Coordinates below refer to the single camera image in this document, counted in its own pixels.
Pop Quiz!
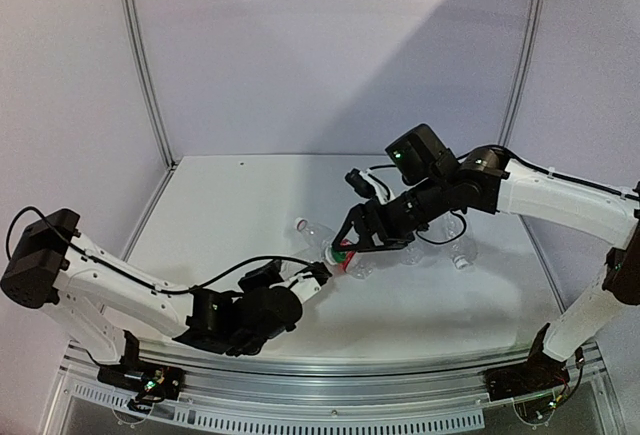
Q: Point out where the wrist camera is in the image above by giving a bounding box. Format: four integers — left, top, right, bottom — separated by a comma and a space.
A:
344, 168, 392, 204
237, 260, 283, 293

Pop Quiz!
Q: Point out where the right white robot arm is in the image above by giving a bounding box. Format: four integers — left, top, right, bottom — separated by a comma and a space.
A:
332, 124, 639, 391

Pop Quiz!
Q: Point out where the blue label water bottle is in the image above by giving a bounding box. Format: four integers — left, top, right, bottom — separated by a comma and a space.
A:
399, 243, 424, 266

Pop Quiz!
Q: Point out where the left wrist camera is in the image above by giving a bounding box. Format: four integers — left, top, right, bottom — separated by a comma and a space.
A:
237, 260, 283, 293

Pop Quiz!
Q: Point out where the left aluminium frame post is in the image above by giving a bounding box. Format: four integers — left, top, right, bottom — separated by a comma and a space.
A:
113, 0, 179, 171

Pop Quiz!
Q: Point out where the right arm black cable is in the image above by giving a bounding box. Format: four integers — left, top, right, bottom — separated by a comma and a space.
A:
364, 149, 640, 246

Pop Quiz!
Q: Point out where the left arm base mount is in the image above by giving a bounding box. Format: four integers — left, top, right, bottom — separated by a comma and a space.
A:
96, 330, 186, 414

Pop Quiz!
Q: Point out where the red label water bottle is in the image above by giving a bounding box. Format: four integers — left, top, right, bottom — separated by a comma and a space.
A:
294, 217, 375, 280

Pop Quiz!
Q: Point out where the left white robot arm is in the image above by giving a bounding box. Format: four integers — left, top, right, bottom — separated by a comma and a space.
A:
1, 206, 331, 389

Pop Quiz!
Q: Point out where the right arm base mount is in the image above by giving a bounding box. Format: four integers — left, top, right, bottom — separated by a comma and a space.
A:
482, 323, 585, 427

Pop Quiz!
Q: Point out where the right aluminium frame post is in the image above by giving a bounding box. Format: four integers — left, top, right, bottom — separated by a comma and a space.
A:
497, 0, 544, 146

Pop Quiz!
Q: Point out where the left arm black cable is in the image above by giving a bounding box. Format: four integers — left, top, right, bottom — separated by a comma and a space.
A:
5, 206, 311, 301

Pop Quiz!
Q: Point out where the green bottle cap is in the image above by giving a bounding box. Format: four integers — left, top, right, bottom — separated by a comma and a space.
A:
326, 247, 350, 265

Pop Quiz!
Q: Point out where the clear bottle white cap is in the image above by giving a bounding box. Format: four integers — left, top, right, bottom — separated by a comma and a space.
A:
442, 212, 477, 270

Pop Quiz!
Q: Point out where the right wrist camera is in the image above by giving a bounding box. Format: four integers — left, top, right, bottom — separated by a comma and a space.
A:
344, 168, 392, 204

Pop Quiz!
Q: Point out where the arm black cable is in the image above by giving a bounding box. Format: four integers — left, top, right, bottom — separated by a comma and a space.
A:
364, 149, 640, 246
5, 206, 311, 301

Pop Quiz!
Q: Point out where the aluminium frame post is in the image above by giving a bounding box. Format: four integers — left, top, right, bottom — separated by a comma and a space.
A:
113, 0, 179, 171
497, 0, 544, 146

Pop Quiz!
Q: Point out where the aluminium front rail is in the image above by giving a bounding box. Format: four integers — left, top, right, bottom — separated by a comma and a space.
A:
41, 341, 627, 434

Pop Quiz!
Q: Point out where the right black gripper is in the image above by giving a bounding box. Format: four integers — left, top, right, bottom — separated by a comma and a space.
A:
330, 174, 449, 254

